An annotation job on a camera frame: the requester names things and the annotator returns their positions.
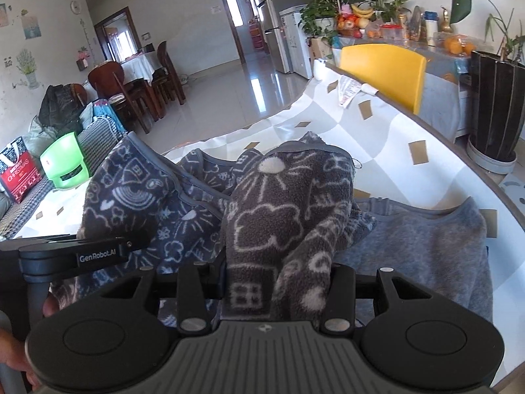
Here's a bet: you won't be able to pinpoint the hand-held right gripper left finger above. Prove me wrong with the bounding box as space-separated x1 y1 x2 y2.
100 250 226 335

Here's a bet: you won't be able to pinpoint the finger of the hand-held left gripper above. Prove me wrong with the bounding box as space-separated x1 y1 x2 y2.
125 230 150 253

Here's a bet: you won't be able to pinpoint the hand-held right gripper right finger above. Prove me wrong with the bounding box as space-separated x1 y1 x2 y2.
322 266 429 335

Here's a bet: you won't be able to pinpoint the grey doodle print fleece jacket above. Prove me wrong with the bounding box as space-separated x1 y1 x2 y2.
49 131 378 325

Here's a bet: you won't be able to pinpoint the person's left hand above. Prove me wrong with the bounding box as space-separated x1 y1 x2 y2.
0 295 60 392

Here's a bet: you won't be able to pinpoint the grey-green cushions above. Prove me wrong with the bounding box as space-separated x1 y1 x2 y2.
0 117 128 241

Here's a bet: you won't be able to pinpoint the red and navy gift bag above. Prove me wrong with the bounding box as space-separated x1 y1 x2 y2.
0 136 45 204

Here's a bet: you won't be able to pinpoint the green plastic chair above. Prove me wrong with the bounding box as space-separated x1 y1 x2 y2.
40 131 90 189

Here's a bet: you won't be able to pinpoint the diamond pattern table cover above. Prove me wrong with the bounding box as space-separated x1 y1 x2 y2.
8 63 525 382

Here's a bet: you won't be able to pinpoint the black backpack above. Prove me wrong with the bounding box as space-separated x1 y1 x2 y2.
38 83 89 136

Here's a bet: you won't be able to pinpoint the dark wooden dining chair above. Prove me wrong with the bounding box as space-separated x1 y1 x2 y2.
87 61 142 134
156 41 186 105

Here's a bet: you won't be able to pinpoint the dining table with white cloth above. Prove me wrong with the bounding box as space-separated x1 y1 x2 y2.
119 51 165 87

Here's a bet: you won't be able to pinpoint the printed white paper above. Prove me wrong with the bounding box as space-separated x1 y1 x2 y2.
337 75 380 108

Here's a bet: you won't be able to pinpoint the yellow chair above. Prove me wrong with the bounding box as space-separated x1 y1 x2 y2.
340 44 427 116

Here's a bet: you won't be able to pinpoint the cloth covered side table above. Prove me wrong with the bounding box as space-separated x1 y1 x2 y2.
328 35 476 140

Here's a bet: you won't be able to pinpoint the black striped floor vase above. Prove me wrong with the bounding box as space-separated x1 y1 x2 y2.
468 50 525 173

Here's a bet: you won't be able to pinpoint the cardboard box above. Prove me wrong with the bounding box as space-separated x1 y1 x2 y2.
307 37 335 70

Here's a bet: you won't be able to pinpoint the white freezer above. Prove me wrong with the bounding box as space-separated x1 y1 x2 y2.
279 4 314 79

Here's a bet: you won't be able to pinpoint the red lid container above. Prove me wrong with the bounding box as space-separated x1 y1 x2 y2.
379 24 405 42

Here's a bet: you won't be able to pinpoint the silver refrigerator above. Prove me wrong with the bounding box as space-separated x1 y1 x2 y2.
256 0 316 75

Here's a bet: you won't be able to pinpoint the pile of fruit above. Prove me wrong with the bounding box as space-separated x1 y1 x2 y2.
336 3 376 37

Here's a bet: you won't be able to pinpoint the bowl of oranges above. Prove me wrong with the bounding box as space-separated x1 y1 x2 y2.
443 35 474 56

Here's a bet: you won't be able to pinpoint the large leaf plant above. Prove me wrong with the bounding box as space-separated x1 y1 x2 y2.
449 0 525 66

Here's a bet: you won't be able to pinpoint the wall poster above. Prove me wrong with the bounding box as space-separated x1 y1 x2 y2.
22 15 42 39

